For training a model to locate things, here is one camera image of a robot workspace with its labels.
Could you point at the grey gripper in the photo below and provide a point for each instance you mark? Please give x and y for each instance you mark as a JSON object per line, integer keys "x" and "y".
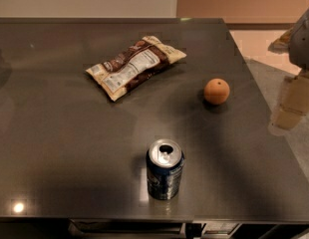
{"x": 303, "y": 45}

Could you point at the brown white snack bag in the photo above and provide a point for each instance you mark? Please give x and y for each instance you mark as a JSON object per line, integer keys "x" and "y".
{"x": 130, "y": 68}

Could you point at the blue pepsi can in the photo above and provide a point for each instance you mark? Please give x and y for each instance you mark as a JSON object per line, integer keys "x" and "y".
{"x": 165, "y": 161}

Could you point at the orange fruit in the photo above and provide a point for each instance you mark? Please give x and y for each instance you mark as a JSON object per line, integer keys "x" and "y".
{"x": 216, "y": 91}

